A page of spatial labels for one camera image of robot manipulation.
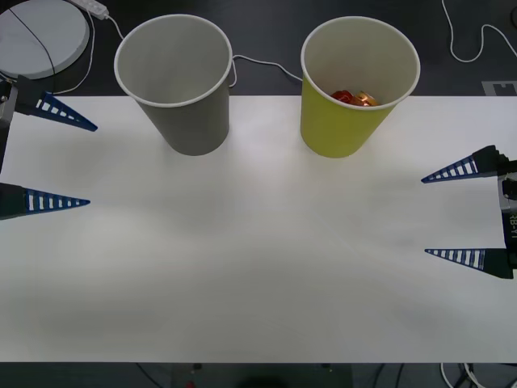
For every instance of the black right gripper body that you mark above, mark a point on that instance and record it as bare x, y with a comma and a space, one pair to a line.
509, 230

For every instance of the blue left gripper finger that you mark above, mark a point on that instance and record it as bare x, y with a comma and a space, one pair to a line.
32, 99
14, 200

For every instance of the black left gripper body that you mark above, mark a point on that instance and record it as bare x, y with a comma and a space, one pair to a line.
3, 149

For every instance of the yellow-green plastic bin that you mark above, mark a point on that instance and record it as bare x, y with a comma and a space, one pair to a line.
335, 129

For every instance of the yellow and red drink can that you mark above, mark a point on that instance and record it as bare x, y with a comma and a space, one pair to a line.
364, 99

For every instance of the white power strip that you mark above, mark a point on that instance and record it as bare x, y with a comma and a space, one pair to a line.
95, 8

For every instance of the round white disc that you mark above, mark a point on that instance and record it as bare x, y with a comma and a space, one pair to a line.
24, 48

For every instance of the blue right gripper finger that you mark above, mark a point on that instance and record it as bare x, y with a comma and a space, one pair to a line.
484, 163
497, 262

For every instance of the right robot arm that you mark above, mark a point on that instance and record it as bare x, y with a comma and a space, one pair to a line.
509, 194

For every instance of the grey plastic bin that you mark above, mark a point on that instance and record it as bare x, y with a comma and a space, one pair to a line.
190, 125

